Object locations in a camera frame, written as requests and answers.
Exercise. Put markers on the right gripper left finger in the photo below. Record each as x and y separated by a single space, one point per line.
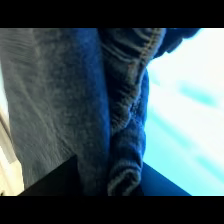
58 181

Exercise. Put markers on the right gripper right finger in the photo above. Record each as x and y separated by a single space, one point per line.
156 186

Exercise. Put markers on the blue jeans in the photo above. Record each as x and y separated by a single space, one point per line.
83 100

